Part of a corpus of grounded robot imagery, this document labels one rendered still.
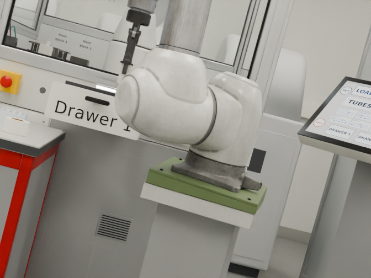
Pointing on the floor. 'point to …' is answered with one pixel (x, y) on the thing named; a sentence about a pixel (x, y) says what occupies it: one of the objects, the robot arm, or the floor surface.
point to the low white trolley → (24, 192)
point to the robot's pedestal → (190, 235)
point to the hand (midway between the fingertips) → (123, 74)
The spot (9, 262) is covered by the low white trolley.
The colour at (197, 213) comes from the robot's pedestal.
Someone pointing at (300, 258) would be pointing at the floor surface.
